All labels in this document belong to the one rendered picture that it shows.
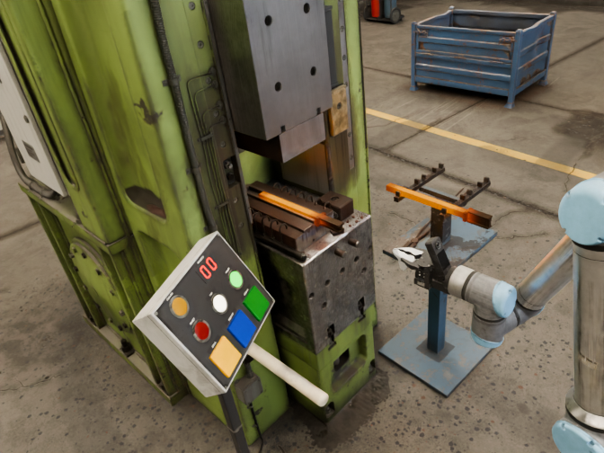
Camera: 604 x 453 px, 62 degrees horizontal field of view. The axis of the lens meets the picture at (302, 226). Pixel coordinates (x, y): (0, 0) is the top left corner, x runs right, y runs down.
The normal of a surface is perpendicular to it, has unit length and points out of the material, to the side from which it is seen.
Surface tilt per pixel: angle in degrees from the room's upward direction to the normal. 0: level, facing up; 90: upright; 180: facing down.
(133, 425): 0
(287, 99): 90
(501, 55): 89
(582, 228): 82
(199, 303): 60
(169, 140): 90
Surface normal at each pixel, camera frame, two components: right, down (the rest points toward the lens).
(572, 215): -0.87, 0.25
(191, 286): 0.76, -0.34
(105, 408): -0.12, -0.83
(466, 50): -0.70, 0.45
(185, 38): 0.72, 0.31
